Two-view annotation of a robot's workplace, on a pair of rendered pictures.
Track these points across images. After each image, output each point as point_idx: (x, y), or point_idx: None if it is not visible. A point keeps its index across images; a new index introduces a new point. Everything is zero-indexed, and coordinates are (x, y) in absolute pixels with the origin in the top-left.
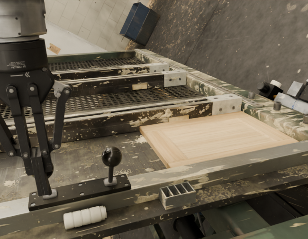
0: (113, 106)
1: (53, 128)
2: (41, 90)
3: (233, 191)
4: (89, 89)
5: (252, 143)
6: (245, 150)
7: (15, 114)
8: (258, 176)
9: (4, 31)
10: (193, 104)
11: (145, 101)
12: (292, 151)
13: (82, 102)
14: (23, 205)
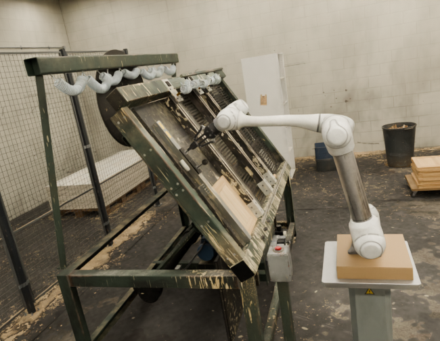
0: (227, 162)
1: (204, 143)
2: (210, 137)
3: (214, 208)
4: (231, 146)
5: (238, 218)
6: (233, 214)
7: (202, 134)
8: (225, 218)
9: (216, 126)
10: (246, 192)
11: (239, 176)
12: (241, 227)
13: (222, 146)
14: (179, 147)
